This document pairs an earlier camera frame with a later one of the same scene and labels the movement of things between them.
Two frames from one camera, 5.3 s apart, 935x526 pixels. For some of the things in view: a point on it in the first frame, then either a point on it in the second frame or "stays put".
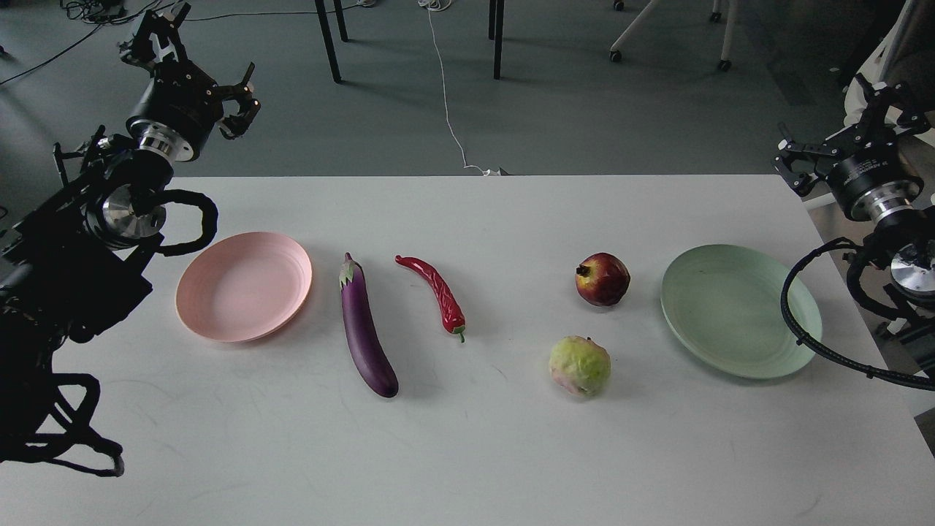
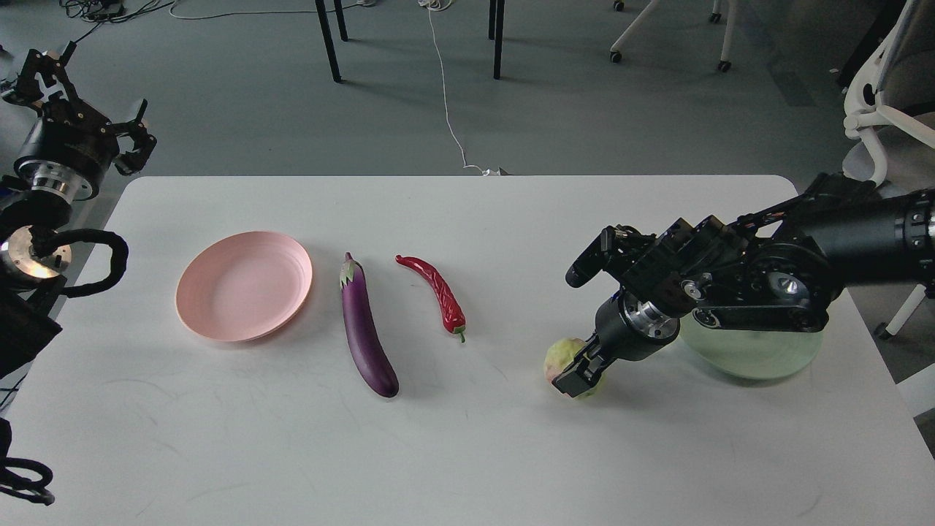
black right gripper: [871, 181] → [628, 330]
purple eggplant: [369, 354] stays put
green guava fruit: [579, 366] stays put
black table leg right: [496, 20] stays put
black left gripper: [181, 104] → [69, 150]
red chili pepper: [453, 318] stays put
